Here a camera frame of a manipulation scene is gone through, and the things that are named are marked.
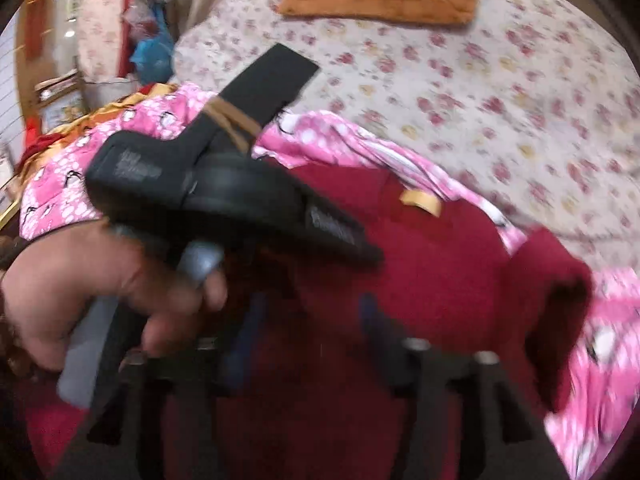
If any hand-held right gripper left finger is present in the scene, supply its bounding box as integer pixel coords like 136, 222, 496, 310
50, 291, 271, 480

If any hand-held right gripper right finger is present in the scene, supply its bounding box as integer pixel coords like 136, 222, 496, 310
357, 292, 571, 480

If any dark red garment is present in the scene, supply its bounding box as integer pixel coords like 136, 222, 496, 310
22, 162, 595, 480

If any person's left hand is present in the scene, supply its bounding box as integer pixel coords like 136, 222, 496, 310
0, 220, 230, 372

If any pink penguin blanket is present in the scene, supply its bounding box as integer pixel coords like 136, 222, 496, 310
19, 82, 640, 480

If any blue plastic bag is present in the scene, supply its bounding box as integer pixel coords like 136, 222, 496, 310
130, 4, 175, 83

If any yellow and red blanket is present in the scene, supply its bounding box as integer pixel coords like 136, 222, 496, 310
17, 82, 176, 176

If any floral quilt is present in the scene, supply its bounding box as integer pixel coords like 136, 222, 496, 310
172, 0, 640, 281

